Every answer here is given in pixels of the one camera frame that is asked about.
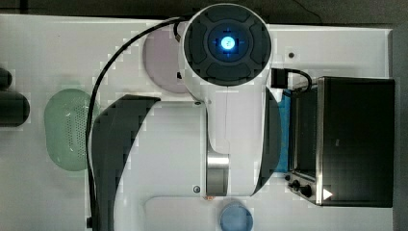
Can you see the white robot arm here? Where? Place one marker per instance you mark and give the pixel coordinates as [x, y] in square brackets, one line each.
[225, 141]

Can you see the black cylinder object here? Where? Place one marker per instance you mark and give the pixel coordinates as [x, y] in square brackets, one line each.
[14, 106]

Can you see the blue bowl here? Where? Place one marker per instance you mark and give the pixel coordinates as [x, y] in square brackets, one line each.
[235, 217]

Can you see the green perforated colander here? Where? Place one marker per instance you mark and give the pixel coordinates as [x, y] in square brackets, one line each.
[65, 123]

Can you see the grey oval plate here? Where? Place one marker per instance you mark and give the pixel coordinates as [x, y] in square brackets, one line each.
[160, 59]

